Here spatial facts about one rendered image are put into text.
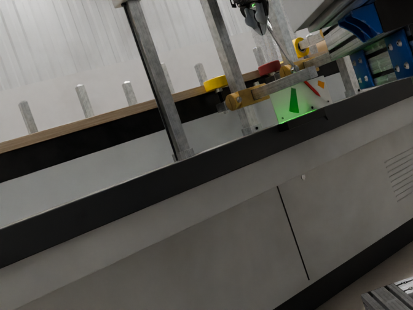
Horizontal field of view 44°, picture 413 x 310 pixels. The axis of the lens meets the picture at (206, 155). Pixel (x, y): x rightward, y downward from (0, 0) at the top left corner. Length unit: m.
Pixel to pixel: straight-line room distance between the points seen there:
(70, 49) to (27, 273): 8.15
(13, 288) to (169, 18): 9.16
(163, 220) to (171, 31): 8.83
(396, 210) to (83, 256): 1.46
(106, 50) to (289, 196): 7.77
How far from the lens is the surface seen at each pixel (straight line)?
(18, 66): 8.99
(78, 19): 9.50
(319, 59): 1.69
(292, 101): 1.66
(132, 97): 2.60
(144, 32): 1.43
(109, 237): 1.30
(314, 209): 1.97
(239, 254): 1.74
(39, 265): 1.25
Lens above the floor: 0.76
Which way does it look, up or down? 3 degrees down
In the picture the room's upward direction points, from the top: 19 degrees counter-clockwise
